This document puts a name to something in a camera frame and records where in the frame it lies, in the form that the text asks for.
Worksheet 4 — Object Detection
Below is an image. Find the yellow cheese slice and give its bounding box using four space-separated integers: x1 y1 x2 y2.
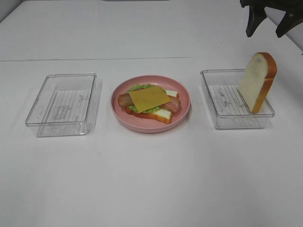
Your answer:
129 86 170 113

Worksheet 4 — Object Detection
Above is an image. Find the bacon strip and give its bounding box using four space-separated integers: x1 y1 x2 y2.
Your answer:
118 93 134 107
161 96 181 113

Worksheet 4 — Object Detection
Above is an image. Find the bread slice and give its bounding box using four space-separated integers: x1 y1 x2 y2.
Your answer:
124 90 179 124
238 52 277 114

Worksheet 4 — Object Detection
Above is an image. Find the clear plastic container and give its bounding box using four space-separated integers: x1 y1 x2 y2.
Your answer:
25 73 100 137
200 69 275 130

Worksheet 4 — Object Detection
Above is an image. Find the pink round plate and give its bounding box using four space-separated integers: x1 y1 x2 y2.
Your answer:
111 75 191 133

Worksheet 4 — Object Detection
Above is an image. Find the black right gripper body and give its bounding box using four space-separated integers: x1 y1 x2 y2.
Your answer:
240 0 303 14

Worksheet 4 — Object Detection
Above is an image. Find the left clear plastic container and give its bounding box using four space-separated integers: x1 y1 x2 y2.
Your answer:
25 73 100 137

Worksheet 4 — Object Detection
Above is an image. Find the right clear plastic container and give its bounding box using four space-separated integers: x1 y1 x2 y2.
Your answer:
200 69 275 130

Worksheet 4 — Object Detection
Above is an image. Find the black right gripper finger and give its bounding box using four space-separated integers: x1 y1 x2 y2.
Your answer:
246 5 267 37
276 12 303 38

